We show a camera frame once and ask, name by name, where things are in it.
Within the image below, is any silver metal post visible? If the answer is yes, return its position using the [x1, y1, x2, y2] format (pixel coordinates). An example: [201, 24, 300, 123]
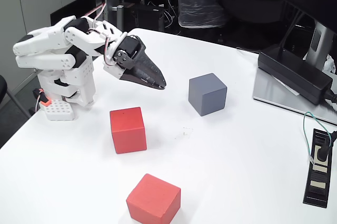
[113, 4, 126, 34]

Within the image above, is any white perforated table clamp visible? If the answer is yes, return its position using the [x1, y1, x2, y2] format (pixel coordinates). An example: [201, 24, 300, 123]
[43, 99, 76, 122]

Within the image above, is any orange cable connector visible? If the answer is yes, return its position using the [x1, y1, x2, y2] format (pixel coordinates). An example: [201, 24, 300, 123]
[33, 89, 51, 108]

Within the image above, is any black chair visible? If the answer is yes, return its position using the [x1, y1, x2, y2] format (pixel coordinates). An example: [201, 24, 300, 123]
[0, 74, 32, 119]

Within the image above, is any green thin cable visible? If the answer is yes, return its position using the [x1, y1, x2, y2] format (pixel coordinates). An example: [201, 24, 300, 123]
[302, 111, 333, 167]

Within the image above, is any black power plug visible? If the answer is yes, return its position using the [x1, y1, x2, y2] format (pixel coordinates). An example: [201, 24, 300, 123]
[315, 130, 337, 162]

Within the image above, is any black flat panel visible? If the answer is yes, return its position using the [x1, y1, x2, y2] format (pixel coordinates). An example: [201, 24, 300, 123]
[49, 0, 93, 27]

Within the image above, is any black adapter cable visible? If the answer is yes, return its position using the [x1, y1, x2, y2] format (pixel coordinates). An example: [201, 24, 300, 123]
[323, 89, 337, 103]

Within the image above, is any silver monitor stand base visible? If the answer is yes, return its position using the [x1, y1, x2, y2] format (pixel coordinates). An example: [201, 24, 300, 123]
[252, 67, 337, 126]

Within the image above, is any silver monitor stand column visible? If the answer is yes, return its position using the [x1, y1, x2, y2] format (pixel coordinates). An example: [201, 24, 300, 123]
[305, 21, 336, 69]

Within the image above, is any crumpled white paper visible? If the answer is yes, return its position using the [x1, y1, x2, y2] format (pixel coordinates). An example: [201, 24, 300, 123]
[325, 54, 337, 74]

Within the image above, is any red wooden block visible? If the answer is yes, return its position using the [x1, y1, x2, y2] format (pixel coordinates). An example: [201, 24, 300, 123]
[125, 173, 182, 224]
[109, 106, 148, 154]

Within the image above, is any black power adapter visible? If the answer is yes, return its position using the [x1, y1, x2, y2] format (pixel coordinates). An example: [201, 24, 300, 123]
[257, 47, 334, 105]

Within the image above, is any grey wooden block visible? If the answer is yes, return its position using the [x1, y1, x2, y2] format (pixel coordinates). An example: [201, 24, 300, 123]
[188, 73, 228, 117]

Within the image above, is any black equipment box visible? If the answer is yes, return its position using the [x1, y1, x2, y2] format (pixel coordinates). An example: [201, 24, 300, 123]
[126, 3, 166, 32]

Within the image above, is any black power strip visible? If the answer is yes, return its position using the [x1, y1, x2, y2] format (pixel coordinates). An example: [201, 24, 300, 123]
[302, 128, 333, 208]

